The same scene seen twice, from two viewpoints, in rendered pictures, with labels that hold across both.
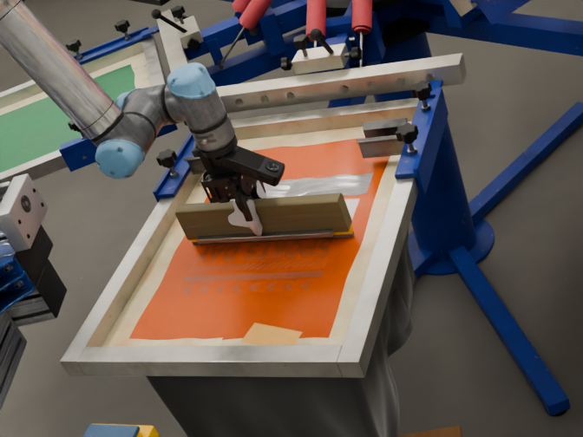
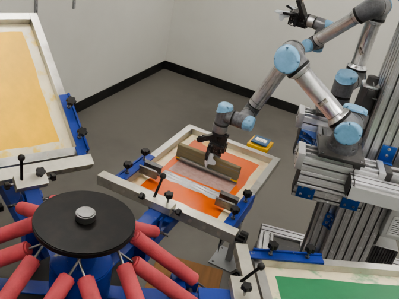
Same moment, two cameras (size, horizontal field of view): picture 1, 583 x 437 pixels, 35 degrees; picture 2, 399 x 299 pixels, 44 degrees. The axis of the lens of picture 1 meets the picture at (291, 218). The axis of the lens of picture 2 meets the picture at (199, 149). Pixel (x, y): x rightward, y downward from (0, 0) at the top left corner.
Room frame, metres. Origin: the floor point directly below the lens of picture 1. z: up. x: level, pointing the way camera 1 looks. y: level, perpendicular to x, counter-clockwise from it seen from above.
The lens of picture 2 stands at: (3.68, -0.38, 2.30)
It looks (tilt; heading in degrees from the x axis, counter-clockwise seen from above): 29 degrees down; 170
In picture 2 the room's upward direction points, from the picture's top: 12 degrees clockwise
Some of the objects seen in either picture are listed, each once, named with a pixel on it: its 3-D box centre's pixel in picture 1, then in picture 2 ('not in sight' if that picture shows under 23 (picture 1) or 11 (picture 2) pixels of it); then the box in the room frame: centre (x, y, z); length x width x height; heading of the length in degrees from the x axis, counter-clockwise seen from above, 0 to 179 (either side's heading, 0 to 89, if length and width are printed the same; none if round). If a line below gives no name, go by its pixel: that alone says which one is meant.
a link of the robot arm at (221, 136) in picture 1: (212, 133); (220, 127); (1.51, 0.08, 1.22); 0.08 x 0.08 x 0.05
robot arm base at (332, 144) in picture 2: not in sight; (344, 139); (1.64, 0.66, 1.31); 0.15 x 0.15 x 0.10
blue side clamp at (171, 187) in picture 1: (192, 163); (237, 214); (1.88, 0.17, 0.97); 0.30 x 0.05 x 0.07; 151
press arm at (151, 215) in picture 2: (331, 62); (152, 218); (2.03, -0.23, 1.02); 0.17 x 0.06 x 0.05; 151
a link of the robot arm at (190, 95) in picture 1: (195, 97); (224, 114); (1.51, 0.08, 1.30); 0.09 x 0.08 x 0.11; 65
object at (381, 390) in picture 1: (389, 322); not in sight; (1.39, -0.11, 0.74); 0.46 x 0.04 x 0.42; 151
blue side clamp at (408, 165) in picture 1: (422, 140); (135, 170); (1.61, -0.31, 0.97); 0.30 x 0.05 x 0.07; 151
